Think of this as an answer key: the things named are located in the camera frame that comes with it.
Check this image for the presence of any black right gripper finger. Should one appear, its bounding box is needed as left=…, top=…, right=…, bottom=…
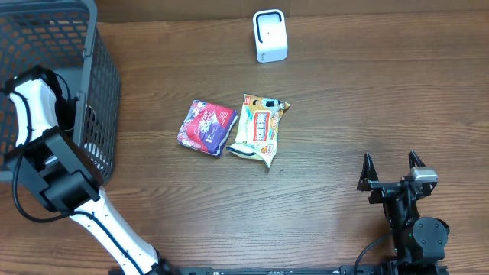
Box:
left=357, top=153, right=379, bottom=191
left=408, top=150, right=425, bottom=169

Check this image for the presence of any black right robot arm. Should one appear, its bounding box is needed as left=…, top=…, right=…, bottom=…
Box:
left=352, top=150, right=450, bottom=274

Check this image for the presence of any yellow snack bag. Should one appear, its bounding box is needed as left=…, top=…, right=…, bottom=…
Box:
left=226, top=94, right=290, bottom=169

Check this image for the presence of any white barcode scanner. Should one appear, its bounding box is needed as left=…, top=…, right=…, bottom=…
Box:
left=252, top=9, right=288, bottom=63

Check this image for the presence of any dark grey plastic basket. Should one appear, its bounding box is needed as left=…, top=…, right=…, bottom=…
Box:
left=1, top=0, right=121, bottom=180

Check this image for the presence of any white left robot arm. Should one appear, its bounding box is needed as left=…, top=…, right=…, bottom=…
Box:
left=2, top=65, right=174, bottom=274

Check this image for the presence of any purple red snack pack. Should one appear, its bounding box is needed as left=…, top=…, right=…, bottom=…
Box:
left=177, top=100, right=238, bottom=157

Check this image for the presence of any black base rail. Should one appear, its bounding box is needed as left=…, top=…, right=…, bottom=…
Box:
left=107, top=265, right=449, bottom=275

